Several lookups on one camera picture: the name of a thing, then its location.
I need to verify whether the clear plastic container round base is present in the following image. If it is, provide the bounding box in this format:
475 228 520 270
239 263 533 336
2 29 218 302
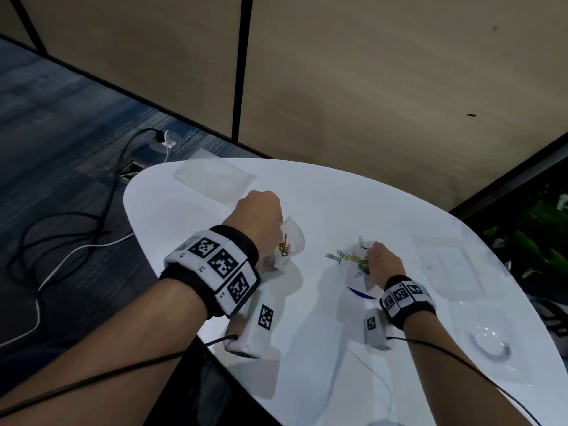
448 297 541 390

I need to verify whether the clear square plastic container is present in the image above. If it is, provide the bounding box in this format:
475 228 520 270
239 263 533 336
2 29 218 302
412 235 490 303

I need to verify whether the round floor power socket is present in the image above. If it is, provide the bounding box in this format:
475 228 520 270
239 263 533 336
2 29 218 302
146 131 183 154

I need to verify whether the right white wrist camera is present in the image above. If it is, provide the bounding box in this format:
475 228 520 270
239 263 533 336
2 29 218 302
363 308 394 351

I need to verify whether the right black marker wristband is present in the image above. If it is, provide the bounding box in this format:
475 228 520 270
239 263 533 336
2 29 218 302
378 275 437 331

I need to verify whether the pile of coloured paper clips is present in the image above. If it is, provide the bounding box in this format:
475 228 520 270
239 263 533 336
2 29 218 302
324 236 372 280

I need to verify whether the left black marker wristband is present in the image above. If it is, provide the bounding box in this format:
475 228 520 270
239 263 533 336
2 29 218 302
159 225 262 319

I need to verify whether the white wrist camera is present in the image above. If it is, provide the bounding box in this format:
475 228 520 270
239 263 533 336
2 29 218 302
223 284 285 360
363 308 394 351

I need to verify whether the person's right forearm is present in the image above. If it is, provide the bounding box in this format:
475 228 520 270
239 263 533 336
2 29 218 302
401 312 568 426

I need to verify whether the white floor cable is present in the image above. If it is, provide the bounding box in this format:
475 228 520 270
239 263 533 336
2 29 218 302
0 146 171 348

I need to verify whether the black marker wristband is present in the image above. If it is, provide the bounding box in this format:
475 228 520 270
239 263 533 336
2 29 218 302
159 225 262 319
378 275 437 331

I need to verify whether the person's right hand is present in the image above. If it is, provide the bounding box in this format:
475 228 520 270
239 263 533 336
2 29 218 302
365 242 406 291

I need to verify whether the clear flat plastic lid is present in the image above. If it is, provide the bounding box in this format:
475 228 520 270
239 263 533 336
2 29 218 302
173 147 258 210

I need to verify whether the green leafy plant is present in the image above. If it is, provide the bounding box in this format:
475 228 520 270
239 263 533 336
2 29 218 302
483 199 568 280

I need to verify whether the person's left hand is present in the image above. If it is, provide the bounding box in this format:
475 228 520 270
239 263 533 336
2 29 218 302
221 190 285 270

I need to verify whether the black chair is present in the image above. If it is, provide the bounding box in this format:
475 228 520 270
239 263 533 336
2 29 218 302
529 297 568 338

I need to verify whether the black floor cable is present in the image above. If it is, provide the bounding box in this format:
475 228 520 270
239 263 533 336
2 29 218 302
8 128 166 306

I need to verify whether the left black camera cable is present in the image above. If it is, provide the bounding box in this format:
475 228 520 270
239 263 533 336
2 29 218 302
0 334 240 417

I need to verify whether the rectangular floor outlet box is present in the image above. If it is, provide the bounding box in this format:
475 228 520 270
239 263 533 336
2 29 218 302
118 160 145 182

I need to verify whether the person's left forearm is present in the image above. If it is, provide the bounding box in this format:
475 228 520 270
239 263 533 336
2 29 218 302
0 276 209 426

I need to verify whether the clear plastic cup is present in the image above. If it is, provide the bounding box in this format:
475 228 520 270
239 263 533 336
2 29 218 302
265 216 307 275

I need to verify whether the black camera cable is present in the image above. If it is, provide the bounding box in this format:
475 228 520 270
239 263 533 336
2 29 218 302
385 334 543 426
0 334 240 417

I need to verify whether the right black camera cable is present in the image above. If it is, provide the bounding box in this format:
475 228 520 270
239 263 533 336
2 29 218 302
385 334 543 426

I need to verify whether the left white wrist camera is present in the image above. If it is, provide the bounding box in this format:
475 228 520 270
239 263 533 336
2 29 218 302
223 284 285 360

